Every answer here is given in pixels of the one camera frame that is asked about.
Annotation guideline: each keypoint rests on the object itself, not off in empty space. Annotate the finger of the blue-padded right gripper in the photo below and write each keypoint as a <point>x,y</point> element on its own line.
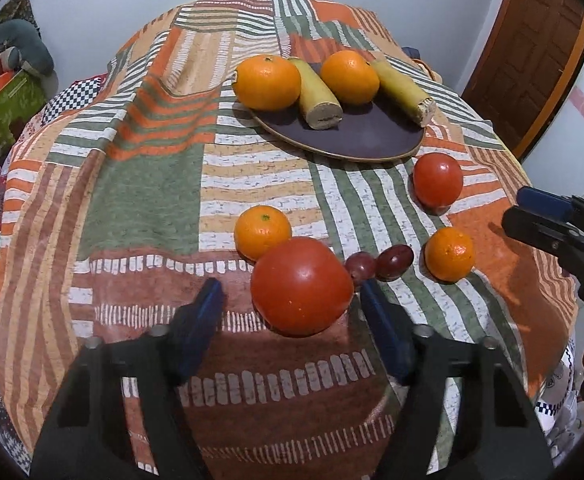
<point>568,210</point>

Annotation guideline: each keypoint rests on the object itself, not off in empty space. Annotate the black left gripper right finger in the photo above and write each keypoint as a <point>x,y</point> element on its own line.
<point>497,435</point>

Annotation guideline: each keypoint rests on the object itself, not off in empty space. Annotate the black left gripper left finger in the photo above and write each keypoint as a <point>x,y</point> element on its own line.
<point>85,433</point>

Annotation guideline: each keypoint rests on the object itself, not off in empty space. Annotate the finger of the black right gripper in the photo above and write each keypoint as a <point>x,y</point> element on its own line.
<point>557,238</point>

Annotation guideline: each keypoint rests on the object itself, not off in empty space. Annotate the small tangerine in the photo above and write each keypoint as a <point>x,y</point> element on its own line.
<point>259,229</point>
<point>449,254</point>

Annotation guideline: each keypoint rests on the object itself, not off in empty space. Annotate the banana piece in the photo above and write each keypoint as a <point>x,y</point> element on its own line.
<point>317,102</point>
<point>417,104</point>

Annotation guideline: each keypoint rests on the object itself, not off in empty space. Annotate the large red tomato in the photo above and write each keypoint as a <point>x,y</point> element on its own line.
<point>300,288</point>

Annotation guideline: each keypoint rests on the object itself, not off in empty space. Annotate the large orange with sticker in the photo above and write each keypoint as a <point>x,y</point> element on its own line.
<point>266,82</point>

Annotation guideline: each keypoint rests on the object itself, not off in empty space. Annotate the white wardrobe sliding door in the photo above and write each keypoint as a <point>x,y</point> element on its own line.
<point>556,163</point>

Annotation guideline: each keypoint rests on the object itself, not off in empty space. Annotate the brown wooden door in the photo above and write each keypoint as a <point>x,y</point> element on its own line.
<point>531,59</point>

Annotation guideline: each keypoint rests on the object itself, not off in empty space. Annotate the dark red grape right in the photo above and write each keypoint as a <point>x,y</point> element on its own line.
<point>393,262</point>

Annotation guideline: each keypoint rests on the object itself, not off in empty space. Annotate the dark red grape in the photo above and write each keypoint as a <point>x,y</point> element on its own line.
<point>361,267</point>
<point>393,262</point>

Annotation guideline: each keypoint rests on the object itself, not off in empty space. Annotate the dark purple round plate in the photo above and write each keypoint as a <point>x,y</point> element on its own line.
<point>375,132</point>

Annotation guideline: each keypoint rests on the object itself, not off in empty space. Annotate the dark red grape left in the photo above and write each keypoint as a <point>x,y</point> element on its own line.
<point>361,267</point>

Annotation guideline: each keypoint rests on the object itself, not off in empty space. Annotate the orange on plate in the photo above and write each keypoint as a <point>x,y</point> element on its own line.
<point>350,77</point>

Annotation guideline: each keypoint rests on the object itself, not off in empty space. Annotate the striped patchwork bedspread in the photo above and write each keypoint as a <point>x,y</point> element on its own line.
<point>115,215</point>

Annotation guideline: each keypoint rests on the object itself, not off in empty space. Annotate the green storage box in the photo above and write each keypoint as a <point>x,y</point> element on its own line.
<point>21,98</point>

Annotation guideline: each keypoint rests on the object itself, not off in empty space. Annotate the grey plush toy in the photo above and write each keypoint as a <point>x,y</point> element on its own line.
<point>21,48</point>

